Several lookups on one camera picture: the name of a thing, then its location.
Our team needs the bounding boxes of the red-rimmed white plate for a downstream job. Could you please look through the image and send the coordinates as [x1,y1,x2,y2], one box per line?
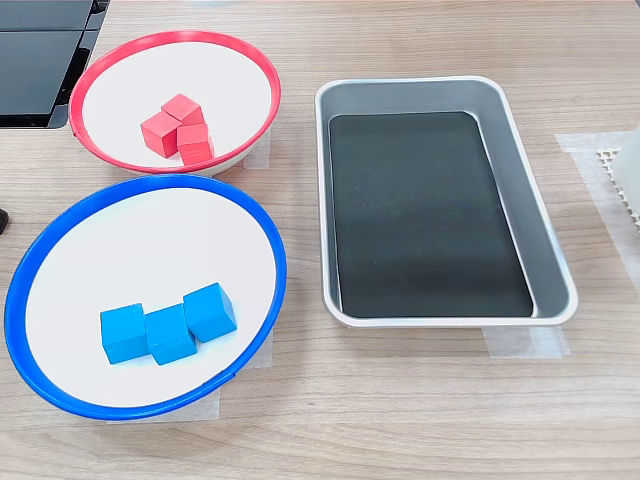
[68,30,282,177]

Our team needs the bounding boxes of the blue cube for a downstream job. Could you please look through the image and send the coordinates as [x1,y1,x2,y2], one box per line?
[182,282,238,344]
[144,303,198,367]
[100,302,150,366]

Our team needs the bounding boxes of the red cube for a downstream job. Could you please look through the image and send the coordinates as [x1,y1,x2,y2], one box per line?
[140,110,181,160]
[160,93,206,127]
[176,122,216,167]

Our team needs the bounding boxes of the black tray mat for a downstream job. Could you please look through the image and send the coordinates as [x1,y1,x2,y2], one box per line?
[328,111,535,319]

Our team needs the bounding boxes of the steel tray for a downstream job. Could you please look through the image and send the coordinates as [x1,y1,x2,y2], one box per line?
[314,75,580,330]

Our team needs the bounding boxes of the blue-rimmed white plate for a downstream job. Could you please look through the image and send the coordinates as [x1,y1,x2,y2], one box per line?
[3,173,288,421]

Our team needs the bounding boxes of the pale perforated base plate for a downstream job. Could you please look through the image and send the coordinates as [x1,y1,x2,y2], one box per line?
[594,147,640,234]

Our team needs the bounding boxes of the clear tape strip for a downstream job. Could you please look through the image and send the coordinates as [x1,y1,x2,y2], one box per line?
[243,328,274,370]
[482,324,571,359]
[553,130,640,296]
[243,125,272,170]

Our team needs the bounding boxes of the black glossy panel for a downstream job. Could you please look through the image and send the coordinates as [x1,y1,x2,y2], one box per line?
[0,29,100,130]
[0,0,111,32]

